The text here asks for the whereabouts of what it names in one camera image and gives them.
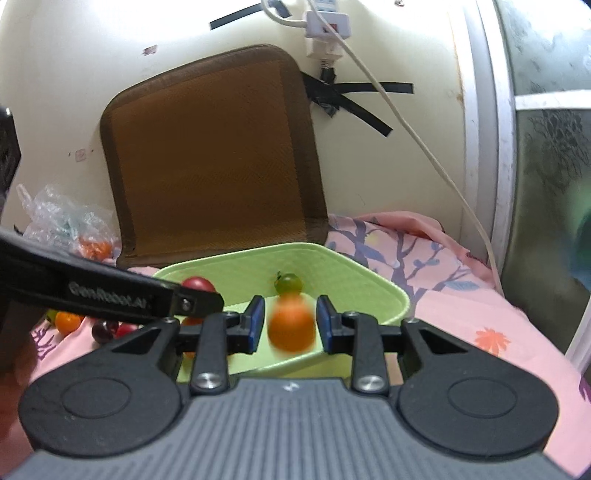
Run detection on orange tomato with stem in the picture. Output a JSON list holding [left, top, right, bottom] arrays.
[[55, 312, 85, 336]]

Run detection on crossed black tape strips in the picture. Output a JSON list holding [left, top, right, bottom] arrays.
[[299, 65, 414, 138]]

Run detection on dark red cherry tomato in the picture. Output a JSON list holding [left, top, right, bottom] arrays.
[[91, 321, 119, 345]]

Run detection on frosted patterned glass window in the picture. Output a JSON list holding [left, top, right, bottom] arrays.
[[462, 0, 591, 370]]

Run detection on short black tape strip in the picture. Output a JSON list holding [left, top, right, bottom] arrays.
[[209, 6, 269, 31]]

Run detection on brown seat cushion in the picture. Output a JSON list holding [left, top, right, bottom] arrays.
[[99, 44, 329, 269]]

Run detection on pink printed bedsheet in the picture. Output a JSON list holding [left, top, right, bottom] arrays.
[[28, 210, 591, 478]]

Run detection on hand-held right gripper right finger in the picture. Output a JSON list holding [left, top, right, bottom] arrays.
[[316, 295, 491, 396]]

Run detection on white plug adapter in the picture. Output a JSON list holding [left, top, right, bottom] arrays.
[[305, 38, 345, 66]]

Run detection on green and orange tomato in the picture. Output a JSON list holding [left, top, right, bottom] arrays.
[[274, 271, 304, 296]]

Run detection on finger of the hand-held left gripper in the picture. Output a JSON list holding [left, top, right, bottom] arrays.
[[0, 228, 225, 325]]

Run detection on white power strip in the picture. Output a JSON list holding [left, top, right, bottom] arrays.
[[305, 0, 352, 38]]

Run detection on round orange tomato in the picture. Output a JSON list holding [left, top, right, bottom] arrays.
[[268, 298, 317, 352]]

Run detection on orange cherry tomato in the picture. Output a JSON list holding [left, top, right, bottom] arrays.
[[76, 235, 114, 260]]

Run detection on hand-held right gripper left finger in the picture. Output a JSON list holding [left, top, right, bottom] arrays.
[[98, 295, 267, 396]]

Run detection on light green plastic basket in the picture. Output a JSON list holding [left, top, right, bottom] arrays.
[[151, 242, 413, 385]]

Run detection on clear plastic bag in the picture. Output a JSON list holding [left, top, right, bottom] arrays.
[[16, 183, 122, 261]]

